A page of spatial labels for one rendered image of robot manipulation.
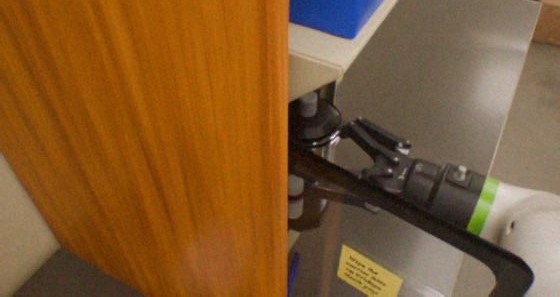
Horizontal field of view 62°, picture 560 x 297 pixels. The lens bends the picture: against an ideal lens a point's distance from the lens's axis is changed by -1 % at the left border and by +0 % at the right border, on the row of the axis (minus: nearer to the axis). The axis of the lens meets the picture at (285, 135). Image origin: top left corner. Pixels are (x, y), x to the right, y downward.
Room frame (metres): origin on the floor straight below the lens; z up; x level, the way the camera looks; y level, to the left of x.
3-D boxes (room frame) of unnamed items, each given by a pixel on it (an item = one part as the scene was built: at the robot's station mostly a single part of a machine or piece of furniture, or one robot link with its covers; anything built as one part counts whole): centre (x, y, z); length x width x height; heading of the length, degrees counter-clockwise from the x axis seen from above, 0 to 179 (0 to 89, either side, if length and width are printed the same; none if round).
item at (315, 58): (0.48, -0.07, 1.46); 0.32 x 0.11 x 0.10; 151
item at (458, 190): (0.40, -0.24, 1.22); 0.09 x 0.06 x 0.12; 150
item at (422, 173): (0.44, -0.17, 1.22); 0.09 x 0.08 x 0.07; 60
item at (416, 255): (0.28, -0.09, 1.19); 0.30 x 0.01 x 0.40; 54
